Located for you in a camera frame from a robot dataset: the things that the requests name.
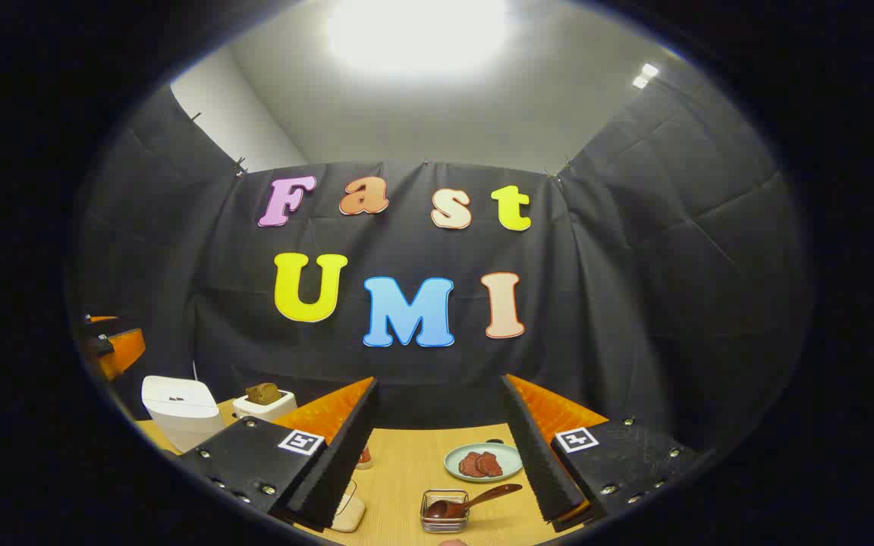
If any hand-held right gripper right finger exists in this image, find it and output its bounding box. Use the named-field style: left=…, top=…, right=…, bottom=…
left=501, top=373, right=715, bottom=532

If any white rice cooker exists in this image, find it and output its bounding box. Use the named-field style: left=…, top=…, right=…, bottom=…
left=141, top=375, right=226, bottom=453

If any brown wooden spoon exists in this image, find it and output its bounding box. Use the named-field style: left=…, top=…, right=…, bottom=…
left=426, top=484, right=523, bottom=521

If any wire chopstick holder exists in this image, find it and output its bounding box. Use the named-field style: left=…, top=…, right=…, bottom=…
left=420, top=489, right=471, bottom=534

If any white toaster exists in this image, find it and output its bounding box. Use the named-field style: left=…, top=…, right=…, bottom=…
left=232, top=388, right=298, bottom=423

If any pale green plate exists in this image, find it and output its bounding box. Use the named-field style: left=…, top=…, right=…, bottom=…
left=444, top=443, right=523, bottom=484

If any clear plastic container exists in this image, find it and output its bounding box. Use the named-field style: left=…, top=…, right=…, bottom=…
left=330, top=480, right=366, bottom=533

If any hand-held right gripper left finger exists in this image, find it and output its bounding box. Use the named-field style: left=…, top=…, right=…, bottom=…
left=178, top=377, right=379, bottom=530

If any black backdrop cloth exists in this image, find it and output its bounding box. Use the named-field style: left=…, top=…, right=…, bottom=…
left=65, top=83, right=813, bottom=456

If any ceiling light panel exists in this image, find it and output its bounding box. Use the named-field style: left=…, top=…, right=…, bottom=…
left=325, top=0, right=511, bottom=74

